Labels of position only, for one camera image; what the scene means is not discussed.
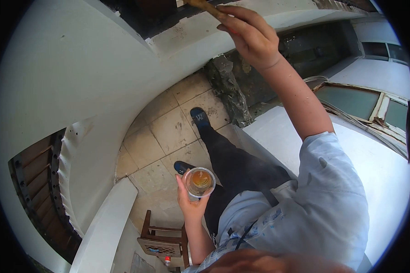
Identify weathered window with white frame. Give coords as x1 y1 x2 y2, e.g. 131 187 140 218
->
312 81 409 138

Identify dark window with grey frame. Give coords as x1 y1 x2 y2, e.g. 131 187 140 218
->
360 41 410 66

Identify brown wooden chair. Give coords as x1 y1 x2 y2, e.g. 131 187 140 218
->
137 210 191 269

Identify clear cup with amber liquid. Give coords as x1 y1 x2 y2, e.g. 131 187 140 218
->
182 167 217 198

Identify person's right fingers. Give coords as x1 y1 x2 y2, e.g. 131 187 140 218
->
216 5 262 36

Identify person's legs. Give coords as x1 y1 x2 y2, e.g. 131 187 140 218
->
174 107 294 241

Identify brown wooden brush handle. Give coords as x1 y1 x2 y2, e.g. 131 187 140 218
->
184 0 227 18

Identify rough grey concrete block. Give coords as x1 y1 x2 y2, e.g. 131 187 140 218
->
204 54 254 128

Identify person's left thumb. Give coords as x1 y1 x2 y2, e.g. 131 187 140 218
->
175 174 189 205

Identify wooden staircase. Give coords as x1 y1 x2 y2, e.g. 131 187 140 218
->
8 128 83 264

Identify person's body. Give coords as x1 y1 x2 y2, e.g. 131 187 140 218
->
181 131 370 273

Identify person's left hand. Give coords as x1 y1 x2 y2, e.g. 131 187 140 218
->
175 169 211 223

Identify person's right hand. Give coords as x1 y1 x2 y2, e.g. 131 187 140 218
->
216 5 283 73

